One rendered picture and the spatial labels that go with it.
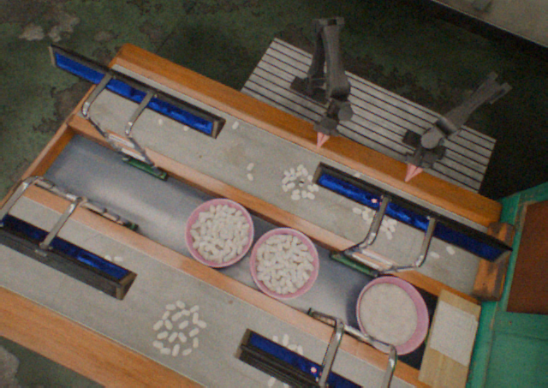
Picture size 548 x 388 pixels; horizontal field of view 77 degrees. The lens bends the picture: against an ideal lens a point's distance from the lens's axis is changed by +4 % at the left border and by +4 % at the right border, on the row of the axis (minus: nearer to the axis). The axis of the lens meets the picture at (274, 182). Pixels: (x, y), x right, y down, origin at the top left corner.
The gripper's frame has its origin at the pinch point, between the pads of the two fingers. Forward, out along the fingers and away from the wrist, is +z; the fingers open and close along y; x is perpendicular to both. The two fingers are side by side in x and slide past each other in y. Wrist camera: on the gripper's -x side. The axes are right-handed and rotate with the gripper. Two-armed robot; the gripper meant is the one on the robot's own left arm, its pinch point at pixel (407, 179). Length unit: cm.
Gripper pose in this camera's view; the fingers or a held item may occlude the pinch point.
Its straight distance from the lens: 142.2
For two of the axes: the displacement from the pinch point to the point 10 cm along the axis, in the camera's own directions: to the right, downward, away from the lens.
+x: 2.1, -3.0, 9.3
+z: -3.8, 8.6, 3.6
